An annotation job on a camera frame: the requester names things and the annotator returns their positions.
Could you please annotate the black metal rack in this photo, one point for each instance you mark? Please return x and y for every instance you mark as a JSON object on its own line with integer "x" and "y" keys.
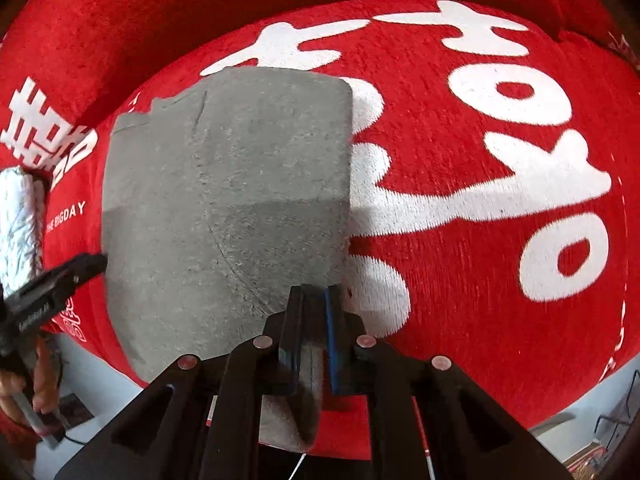
{"x": 620, "y": 410}

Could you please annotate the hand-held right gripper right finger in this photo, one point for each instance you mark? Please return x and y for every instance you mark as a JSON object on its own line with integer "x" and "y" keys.
{"x": 332, "y": 340}

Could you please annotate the red printed blanket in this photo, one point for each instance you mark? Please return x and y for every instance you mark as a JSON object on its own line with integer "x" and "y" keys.
{"x": 450, "y": 270}

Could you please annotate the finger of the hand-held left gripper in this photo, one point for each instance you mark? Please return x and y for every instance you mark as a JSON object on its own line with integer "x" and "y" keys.
{"x": 55, "y": 285}

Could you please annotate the grey small garment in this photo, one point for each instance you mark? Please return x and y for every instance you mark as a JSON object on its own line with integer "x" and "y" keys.
{"x": 225, "y": 185}

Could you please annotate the person's left hand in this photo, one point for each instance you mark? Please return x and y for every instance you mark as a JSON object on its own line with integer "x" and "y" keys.
{"x": 47, "y": 380}

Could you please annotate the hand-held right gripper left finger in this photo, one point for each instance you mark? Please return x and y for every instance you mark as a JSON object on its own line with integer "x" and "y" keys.
{"x": 292, "y": 365}

